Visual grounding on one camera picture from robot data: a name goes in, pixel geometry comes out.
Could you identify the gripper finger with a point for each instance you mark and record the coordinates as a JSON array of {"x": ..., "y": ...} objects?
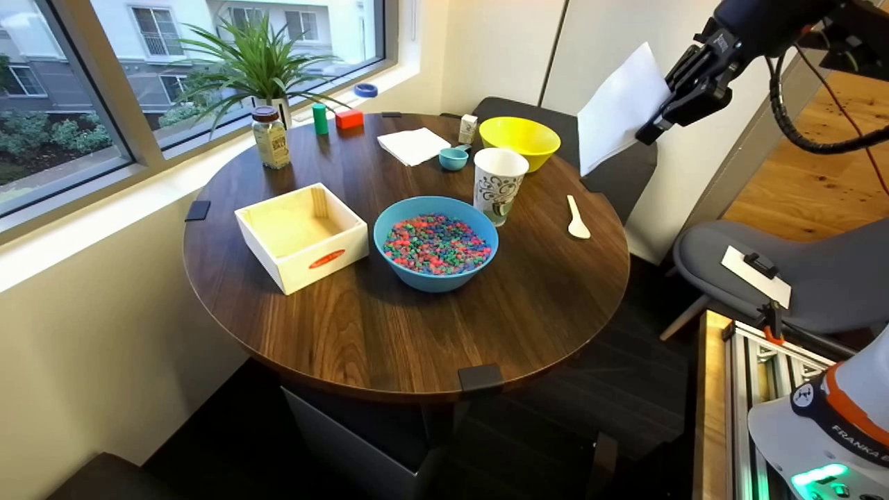
[
  {"x": 686, "y": 68},
  {"x": 694, "y": 105}
]

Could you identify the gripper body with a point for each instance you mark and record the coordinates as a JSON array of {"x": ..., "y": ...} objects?
[{"x": 764, "y": 24}]

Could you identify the white paper towel sheet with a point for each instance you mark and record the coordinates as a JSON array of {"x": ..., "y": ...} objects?
[{"x": 618, "y": 111}]

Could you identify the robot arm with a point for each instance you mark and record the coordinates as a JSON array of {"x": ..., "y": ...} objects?
[{"x": 854, "y": 396}]

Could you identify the white plastic spoon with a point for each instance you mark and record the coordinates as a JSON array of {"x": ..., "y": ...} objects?
[{"x": 577, "y": 226}]

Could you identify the patterned paper cup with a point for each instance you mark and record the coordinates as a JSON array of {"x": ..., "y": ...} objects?
[{"x": 499, "y": 187}]

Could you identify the small teal cup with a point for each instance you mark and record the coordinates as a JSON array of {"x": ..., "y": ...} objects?
[{"x": 453, "y": 160}]

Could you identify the yellow bowl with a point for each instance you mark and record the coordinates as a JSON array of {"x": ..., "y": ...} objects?
[{"x": 517, "y": 135}]

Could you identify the white card with black clip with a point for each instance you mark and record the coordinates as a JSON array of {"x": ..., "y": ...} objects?
[{"x": 753, "y": 276}]

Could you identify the grey chair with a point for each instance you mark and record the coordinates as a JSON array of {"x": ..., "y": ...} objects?
[{"x": 833, "y": 278}]

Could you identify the small white carton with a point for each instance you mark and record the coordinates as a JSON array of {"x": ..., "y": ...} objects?
[{"x": 467, "y": 130}]

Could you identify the orange clamp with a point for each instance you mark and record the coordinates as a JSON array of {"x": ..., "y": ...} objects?
[{"x": 772, "y": 325}]

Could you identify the folded white napkin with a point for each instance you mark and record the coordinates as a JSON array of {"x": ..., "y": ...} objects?
[{"x": 413, "y": 146}]

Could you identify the heap of colourful beads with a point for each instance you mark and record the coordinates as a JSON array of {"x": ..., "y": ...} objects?
[{"x": 436, "y": 243}]

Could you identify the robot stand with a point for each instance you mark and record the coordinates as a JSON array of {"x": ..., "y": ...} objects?
[{"x": 740, "y": 410}]

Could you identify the blue bowl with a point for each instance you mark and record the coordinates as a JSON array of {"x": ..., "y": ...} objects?
[{"x": 434, "y": 278}]

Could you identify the red block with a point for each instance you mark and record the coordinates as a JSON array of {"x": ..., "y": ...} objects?
[{"x": 349, "y": 119}]

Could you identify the black table edge clip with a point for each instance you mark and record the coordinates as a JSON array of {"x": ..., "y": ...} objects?
[
  {"x": 198, "y": 210},
  {"x": 480, "y": 378}
]

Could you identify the green cylinder block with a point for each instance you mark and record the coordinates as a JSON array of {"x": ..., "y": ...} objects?
[{"x": 320, "y": 119}]

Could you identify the white wooden box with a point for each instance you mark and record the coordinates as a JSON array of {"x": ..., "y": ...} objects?
[{"x": 326, "y": 260}]

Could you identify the glass spice jar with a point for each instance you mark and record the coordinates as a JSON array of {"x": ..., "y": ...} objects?
[{"x": 271, "y": 142}]

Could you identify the potted green plant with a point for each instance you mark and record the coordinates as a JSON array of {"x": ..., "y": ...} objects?
[{"x": 253, "y": 66}]

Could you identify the window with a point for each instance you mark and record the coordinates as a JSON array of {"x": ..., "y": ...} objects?
[{"x": 83, "y": 104}]

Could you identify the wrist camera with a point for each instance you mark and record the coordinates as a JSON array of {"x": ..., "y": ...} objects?
[{"x": 858, "y": 45}]

